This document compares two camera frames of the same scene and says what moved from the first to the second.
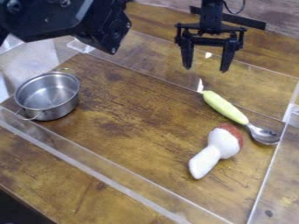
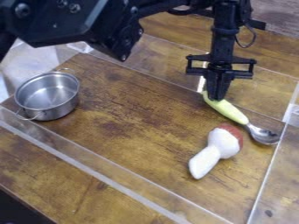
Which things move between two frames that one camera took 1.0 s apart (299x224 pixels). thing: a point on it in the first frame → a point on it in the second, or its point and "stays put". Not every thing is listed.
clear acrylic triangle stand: (78, 45) stays put
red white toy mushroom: (225, 143) stays put
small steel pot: (45, 96) stays put
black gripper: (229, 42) → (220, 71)
